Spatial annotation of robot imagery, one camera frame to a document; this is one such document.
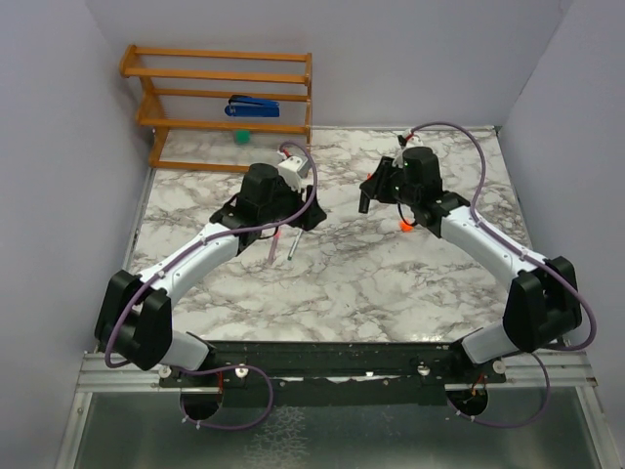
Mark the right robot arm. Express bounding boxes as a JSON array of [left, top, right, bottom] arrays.
[[358, 147, 582, 382]]

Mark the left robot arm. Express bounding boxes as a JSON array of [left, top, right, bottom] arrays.
[[95, 156, 326, 386]]

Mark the white green-tipped pen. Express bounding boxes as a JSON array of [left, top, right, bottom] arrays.
[[287, 231, 304, 261]]

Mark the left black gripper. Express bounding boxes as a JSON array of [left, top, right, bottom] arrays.
[[260, 174, 326, 231]]

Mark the wooden shelf rack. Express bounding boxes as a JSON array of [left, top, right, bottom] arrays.
[[119, 44, 313, 173]]

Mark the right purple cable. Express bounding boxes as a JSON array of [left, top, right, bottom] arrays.
[[412, 121, 598, 429]]

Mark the black orange highlighter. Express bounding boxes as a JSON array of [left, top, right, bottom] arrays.
[[358, 191, 371, 214]]

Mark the pink highlighter pen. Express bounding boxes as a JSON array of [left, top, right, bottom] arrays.
[[268, 231, 280, 265]]

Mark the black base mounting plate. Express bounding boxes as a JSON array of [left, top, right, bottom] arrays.
[[159, 341, 505, 407]]

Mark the blue stapler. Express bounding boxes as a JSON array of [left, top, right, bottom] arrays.
[[225, 95, 280, 118]]

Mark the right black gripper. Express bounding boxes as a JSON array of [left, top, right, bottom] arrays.
[[361, 156, 419, 207]]

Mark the aluminium frame rail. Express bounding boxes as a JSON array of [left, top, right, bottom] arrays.
[[75, 350, 598, 393]]

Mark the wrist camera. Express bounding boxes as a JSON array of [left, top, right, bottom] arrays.
[[277, 155, 312, 192], [396, 129, 422, 165]]

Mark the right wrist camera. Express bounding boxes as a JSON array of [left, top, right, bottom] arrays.
[[396, 129, 422, 165]]

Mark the green eraser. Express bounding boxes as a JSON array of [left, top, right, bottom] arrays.
[[233, 130, 251, 146]]

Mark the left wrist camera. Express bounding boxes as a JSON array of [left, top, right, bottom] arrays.
[[277, 155, 312, 192]]

